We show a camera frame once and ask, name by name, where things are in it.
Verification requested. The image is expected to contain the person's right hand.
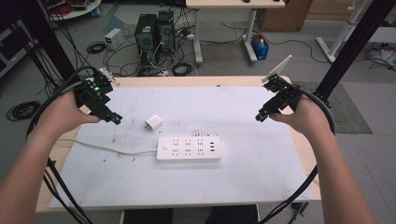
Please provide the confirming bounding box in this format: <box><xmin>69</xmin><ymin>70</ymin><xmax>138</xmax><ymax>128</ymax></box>
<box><xmin>268</xmin><ymin>94</ymin><xmax>333</xmax><ymax>138</ymax></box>

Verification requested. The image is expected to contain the small white box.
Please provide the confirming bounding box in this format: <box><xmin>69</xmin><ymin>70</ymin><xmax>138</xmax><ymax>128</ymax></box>
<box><xmin>104</xmin><ymin>27</ymin><xmax>125</xmax><ymax>51</ymax></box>

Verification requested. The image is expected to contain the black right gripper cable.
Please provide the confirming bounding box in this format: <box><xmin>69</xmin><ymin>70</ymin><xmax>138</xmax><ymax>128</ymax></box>
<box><xmin>257</xmin><ymin>88</ymin><xmax>337</xmax><ymax>224</ymax></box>

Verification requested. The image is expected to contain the black metal frame post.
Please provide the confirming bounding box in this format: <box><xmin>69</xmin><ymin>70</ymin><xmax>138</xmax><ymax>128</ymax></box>
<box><xmin>313</xmin><ymin>0</ymin><xmax>396</xmax><ymax>105</ymax></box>
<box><xmin>12</xmin><ymin>0</ymin><xmax>78</xmax><ymax>82</ymax></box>

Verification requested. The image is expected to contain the white-legged wooden desk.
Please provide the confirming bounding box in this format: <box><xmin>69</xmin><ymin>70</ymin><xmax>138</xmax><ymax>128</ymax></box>
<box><xmin>185</xmin><ymin>0</ymin><xmax>287</xmax><ymax>66</ymax></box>

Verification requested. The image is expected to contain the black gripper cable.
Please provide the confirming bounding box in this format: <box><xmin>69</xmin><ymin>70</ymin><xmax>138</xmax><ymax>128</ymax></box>
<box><xmin>25</xmin><ymin>65</ymin><xmax>98</xmax><ymax>224</ymax></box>
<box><xmin>257</xmin><ymin>88</ymin><xmax>337</xmax><ymax>224</ymax></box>

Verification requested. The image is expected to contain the person's left hand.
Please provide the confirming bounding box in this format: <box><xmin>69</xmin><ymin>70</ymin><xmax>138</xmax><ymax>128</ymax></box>
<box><xmin>35</xmin><ymin>91</ymin><xmax>102</xmax><ymax>142</ymax></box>

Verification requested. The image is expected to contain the white table mat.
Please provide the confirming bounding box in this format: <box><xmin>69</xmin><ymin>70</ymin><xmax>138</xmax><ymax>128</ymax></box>
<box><xmin>49</xmin><ymin>86</ymin><xmax>314</xmax><ymax>210</ymax></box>

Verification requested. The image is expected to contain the grey floor rug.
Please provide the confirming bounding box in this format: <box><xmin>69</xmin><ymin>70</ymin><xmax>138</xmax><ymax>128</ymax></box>
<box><xmin>292</xmin><ymin>80</ymin><xmax>374</xmax><ymax>135</ymax></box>

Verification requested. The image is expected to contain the black coiled cable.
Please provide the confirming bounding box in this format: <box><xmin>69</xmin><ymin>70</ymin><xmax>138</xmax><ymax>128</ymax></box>
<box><xmin>171</xmin><ymin>62</ymin><xmax>194</xmax><ymax>77</ymax></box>
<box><xmin>86</xmin><ymin>40</ymin><xmax>107</xmax><ymax>55</ymax></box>
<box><xmin>6</xmin><ymin>100</ymin><xmax>42</xmax><ymax>122</ymax></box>

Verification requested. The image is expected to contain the wooden table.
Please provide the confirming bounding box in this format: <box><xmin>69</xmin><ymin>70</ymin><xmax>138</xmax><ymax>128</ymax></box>
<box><xmin>35</xmin><ymin>76</ymin><xmax>322</xmax><ymax>215</ymax></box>

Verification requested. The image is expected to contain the round white table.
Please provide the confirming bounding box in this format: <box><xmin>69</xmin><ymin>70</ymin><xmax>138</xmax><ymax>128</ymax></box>
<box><xmin>39</xmin><ymin>0</ymin><xmax>103</xmax><ymax>21</ymax></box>

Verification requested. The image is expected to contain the white power strip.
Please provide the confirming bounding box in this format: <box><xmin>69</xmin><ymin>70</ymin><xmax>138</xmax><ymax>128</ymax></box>
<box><xmin>156</xmin><ymin>135</ymin><xmax>223</xmax><ymax>163</ymax></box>

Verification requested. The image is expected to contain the white power strip cable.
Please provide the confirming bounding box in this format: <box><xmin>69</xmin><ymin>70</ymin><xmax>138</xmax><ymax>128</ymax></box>
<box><xmin>56</xmin><ymin>137</ymin><xmax>159</xmax><ymax>157</ymax></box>

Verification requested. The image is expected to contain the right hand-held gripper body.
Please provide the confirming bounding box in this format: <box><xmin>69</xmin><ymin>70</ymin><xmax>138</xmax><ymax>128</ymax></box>
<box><xmin>261</xmin><ymin>54</ymin><xmax>304</xmax><ymax>116</ymax></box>

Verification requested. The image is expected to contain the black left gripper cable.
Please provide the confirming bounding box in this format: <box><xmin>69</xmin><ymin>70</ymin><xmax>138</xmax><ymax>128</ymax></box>
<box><xmin>25</xmin><ymin>65</ymin><xmax>98</xmax><ymax>224</ymax></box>

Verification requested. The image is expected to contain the white charger plug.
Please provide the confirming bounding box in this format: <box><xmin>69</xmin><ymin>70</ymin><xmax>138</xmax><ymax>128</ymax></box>
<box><xmin>144</xmin><ymin>114</ymin><xmax>164</xmax><ymax>132</ymax></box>

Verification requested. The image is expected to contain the small black clamp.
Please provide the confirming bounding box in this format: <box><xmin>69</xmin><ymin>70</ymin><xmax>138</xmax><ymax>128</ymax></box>
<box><xmin>290</xmin><ymin>201</ymin><xmax>310</xmax><ymax>217</ymax></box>

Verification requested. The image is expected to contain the black computer tower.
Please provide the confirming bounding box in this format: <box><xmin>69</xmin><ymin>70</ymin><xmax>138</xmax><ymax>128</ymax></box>
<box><xmin>156</xmin><ymin>9</ymin><xmax>176</xmax><ymax>54</ymax></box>
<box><xmin>134</xmin><ymin>13</ymin><xmax>159</xmax><ymax>67</ymax></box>

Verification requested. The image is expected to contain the brown cardboard box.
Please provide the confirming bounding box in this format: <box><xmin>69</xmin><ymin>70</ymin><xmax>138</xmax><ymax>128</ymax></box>
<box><xmin>256</xmin><ymin>0</ymin><xmax>314</xmax><ymax>33</ymax></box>

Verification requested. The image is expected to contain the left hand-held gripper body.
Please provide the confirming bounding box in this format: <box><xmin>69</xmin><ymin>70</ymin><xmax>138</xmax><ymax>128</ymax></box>
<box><xmin>74</xmin><ymin>66</ymin><xmax>121</xmax><ymax>123</ymax></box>

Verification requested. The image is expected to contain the white metal stand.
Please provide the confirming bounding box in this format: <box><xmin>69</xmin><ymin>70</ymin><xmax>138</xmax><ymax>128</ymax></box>
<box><xmin>315</xmin><ymin>0</ymin><xmax>369</xmax><ymax>64</ymax></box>

